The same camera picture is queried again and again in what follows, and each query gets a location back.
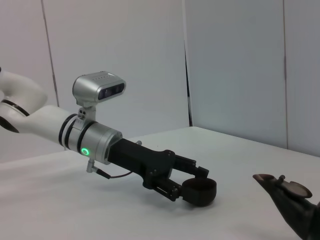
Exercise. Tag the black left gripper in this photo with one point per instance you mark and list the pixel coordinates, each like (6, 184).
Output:
(140, 160)

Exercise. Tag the dark brown teacup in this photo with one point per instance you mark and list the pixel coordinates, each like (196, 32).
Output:
(198, 193)

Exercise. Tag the black round teapot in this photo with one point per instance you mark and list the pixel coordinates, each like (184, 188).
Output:
(295, 207)

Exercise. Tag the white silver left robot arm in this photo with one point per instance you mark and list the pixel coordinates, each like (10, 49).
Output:
(45, 122)

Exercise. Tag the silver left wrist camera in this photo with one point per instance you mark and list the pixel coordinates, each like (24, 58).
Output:
(95, 87)

